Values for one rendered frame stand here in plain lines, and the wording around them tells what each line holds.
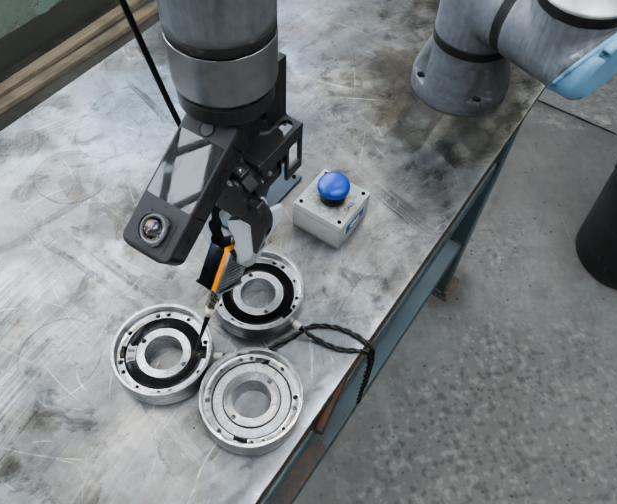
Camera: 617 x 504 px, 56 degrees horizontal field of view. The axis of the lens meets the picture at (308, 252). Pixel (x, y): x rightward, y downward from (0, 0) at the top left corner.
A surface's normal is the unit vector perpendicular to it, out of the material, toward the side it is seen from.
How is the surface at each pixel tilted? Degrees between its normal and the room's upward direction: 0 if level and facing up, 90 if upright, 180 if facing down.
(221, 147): 32
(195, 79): 90
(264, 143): 0
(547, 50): 94
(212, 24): 90
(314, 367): 0
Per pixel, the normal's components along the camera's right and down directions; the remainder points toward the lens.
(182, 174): -0.25, -0.11
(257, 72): 0.66, 0.63
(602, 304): 0.04, -0.57
